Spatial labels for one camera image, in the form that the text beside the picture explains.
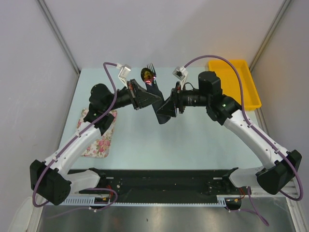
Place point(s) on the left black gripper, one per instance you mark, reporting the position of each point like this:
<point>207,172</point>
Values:
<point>140,97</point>

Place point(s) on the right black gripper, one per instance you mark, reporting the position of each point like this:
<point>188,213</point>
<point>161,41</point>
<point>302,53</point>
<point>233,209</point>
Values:
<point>168,108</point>

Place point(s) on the iridescent rainbow fork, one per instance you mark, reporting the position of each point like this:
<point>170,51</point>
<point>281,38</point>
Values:
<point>152,69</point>

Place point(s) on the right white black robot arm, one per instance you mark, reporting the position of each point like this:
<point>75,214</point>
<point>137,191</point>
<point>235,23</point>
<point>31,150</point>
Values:
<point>278,164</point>

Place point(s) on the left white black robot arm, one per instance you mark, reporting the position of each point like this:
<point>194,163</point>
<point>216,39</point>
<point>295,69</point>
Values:
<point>51,178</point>

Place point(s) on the floral pattern tray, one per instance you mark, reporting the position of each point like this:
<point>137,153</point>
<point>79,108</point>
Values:
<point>100,147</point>

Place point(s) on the yellow plastic bin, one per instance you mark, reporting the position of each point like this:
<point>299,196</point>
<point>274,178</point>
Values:
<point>230,83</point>

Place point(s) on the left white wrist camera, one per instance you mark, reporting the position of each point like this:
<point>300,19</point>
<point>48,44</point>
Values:
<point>124,70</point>

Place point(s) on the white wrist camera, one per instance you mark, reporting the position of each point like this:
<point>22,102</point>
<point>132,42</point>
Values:
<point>181,73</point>
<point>124,70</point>

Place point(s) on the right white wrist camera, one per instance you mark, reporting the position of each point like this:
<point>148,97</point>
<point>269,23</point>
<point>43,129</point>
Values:
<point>181,73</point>

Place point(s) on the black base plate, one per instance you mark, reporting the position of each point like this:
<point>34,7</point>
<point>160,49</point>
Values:
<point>167,186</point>

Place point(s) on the white slotted cable duct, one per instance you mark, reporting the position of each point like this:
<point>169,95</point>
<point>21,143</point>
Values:
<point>79,200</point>

